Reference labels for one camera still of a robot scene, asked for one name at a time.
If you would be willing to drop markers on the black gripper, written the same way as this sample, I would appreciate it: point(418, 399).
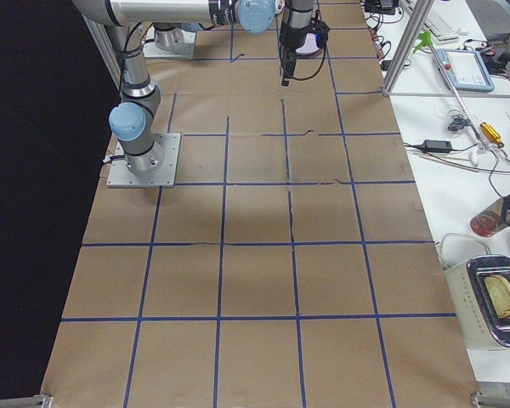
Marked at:
point(290, 41)

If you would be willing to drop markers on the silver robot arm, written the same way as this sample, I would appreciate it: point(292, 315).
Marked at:
point(299, 19)
point(131, 120)

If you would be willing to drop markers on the white keyboard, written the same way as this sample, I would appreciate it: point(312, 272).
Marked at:
point(440, 31)

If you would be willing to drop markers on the black power adapter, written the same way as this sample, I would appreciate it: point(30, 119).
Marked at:
point(437, 146)

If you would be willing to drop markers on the wooden chopstick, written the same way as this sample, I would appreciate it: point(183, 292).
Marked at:
point(446, 162)

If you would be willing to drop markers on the teach pendant tablet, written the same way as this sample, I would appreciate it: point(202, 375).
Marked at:
point(466, 70)

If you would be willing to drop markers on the yellow screwdriver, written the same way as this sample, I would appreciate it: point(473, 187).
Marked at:
point(491, 134)

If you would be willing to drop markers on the brown paper table cover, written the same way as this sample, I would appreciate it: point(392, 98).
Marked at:
point(291, 265)

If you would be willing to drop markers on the glass bottle black cap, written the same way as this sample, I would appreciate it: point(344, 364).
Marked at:
point(493, 219)

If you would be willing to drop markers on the white toaster with bread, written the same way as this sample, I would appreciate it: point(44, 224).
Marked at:
point(480, 291)

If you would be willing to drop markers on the aluminium frame post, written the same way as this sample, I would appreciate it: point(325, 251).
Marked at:
point(413, 28)

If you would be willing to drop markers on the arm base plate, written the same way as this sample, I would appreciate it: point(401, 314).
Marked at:
point(156, 168)
point(183, 47)

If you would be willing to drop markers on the green handled reacher tool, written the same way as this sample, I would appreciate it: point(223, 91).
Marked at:
point(424, 40)

